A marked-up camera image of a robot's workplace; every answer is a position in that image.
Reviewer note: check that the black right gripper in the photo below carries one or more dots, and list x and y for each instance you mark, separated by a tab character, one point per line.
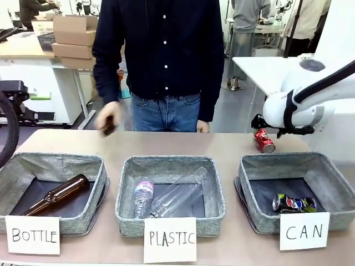
258	122

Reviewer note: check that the red crushed soda can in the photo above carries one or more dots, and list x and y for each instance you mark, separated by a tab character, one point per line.
264	141

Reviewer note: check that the crushed blue Pepsi can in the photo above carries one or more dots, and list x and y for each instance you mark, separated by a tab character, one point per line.
294	203

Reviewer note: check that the clear label-free plastic bottle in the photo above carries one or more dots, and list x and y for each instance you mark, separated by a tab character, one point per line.
177	194

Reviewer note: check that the pink label plastic water bottle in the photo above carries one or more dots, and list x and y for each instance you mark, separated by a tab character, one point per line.
142	196

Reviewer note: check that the small dark brown bottle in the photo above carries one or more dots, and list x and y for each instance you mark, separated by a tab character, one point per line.
110	128

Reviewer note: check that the brown glass beer bottle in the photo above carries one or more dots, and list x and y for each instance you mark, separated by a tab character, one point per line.
59	191

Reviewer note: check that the person's left forearm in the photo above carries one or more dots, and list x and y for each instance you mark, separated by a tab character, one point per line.
212	99

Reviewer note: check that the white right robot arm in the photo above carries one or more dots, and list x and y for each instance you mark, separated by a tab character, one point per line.
277	110

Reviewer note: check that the person's right forearm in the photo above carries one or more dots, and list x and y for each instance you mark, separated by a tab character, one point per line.
106	83

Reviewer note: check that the grey fabric basket marked can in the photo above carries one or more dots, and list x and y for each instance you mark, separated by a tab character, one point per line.
283	166

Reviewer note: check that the grey fabric basket marked plastic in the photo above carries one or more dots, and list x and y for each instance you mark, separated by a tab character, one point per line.
166	163

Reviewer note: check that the white paper sign CAN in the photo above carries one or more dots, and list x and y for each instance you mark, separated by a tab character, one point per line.
304	231

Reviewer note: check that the grey fabric basket marked bottle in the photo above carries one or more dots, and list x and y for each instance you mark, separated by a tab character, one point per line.
55	163

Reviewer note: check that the person's left hand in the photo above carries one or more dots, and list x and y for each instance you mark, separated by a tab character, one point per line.
203	127

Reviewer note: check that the person's right hand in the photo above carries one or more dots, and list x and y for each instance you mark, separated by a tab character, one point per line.
106	113

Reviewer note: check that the white table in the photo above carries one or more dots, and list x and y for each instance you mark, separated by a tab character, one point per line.
258	72

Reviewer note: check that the bystander in grey clothes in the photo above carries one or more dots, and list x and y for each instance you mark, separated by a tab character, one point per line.
244	41

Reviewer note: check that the bystander in beige coat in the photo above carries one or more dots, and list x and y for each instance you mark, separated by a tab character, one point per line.
305	25

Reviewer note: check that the person in dark shirt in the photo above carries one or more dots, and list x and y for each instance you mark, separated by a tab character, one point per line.
166	55

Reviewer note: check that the white paper sign PLASTIC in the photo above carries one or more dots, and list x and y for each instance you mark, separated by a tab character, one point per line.
169	241

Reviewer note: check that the closed flat cardboard box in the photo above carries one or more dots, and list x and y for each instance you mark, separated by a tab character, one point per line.
72	51
79	63

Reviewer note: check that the open cardboard box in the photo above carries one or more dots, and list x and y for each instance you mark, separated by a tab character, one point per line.
73	34

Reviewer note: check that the white green box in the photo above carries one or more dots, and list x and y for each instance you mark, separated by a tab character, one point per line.
40	95

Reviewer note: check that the black plastic crate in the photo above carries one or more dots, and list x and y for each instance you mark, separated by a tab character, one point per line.
45	41

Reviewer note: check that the small pale cardboard box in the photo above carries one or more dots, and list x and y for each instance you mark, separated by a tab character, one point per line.
41	26

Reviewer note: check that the white desk with wooden top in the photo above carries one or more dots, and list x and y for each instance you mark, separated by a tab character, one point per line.
25	50

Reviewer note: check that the white paper sign BOTTLE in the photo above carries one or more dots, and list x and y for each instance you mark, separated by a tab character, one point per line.
33	235

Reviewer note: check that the bystander in brown top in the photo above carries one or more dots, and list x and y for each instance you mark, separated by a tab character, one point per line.
30	11

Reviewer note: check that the black machine frame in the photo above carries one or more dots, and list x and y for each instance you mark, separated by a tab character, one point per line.
16	110

